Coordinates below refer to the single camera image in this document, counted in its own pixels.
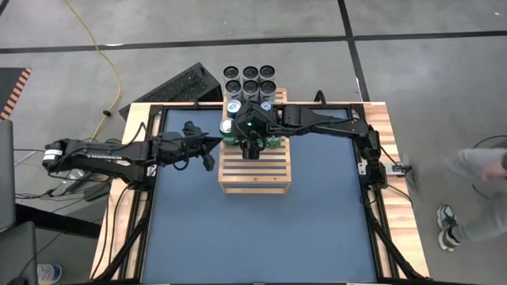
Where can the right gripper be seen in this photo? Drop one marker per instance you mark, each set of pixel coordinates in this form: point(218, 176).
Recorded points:
point(249, 134)

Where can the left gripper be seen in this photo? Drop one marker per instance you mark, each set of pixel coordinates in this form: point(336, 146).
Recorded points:
point(174, 146)

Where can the green Sprite can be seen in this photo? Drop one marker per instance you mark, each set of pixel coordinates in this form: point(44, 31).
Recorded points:
point(273, 141)
point(226, 126)

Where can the silver blue Red Bull can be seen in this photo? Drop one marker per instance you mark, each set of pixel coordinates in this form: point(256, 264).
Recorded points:
point(266, 106)
point(233, 107)

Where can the white Celsius Arctic Vibe can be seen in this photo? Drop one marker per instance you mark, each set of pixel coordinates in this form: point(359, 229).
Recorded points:
point(268, 87)
point(233, 87)
point(250, 87)

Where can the white Celsius can orange print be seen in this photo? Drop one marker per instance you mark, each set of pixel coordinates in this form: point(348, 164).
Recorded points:
point(250, 73)
point(267, 72)
point(231, 72)

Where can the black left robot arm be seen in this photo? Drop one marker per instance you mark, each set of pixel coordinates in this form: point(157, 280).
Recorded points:
point(99, 156)

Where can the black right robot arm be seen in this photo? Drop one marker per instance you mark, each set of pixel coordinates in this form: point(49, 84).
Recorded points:
point(336, 122)

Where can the slatted wooden shelf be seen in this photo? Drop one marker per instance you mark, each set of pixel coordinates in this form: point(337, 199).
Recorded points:
point(255, 179)

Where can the black speckled case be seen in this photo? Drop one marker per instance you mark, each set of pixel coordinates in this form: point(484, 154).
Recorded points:
point(186, 87)

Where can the black floor beam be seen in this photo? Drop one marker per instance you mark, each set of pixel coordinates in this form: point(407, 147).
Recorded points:
point(55, 221)

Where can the white blue container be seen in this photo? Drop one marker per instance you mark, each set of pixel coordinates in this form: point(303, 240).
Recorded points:
point(49, 274)

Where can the grey equipment case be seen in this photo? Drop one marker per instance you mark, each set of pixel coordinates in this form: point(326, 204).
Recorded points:
point(6, 178)

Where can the person's shoe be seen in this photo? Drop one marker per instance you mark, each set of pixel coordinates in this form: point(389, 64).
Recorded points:
point(447, 227)

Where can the dark grey case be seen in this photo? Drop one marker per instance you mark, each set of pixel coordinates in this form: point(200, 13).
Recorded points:
point(17, 257)

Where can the person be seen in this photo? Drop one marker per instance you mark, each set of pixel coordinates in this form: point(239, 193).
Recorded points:
point(475, 158)

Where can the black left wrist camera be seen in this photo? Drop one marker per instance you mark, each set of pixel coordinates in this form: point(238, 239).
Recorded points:
point(190, 127)

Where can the black metal table frame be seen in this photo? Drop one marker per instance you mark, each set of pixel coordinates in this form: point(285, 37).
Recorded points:
point(354, 190)

